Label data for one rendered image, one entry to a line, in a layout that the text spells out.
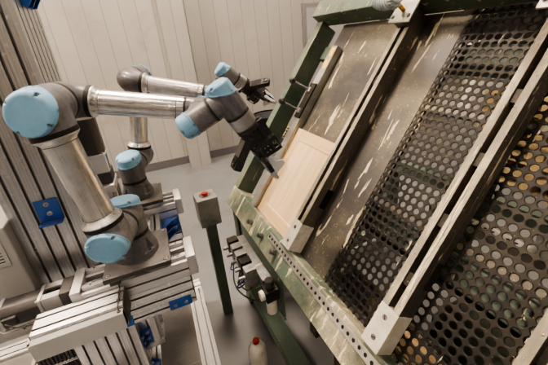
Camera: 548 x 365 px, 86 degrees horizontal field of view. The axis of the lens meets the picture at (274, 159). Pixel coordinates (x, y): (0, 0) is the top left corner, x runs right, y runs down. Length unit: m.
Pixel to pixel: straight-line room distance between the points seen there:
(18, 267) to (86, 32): 3.58
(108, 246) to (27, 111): 0.41
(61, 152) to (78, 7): 3.80
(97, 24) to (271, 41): 2.36
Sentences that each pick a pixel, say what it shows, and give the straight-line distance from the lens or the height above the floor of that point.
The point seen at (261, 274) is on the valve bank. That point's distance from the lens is 1.46.
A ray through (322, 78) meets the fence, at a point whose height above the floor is 1.52.
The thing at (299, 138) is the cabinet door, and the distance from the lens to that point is 1.54.
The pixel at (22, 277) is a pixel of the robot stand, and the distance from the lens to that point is 1.46.
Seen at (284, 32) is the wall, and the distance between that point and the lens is 5.05.
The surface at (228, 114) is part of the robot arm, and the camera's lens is 0.84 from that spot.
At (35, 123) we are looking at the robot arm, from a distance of 0.92.
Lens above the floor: 1.74
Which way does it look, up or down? 23 degrees down
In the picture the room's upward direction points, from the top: 5 degrees counter-clockwise
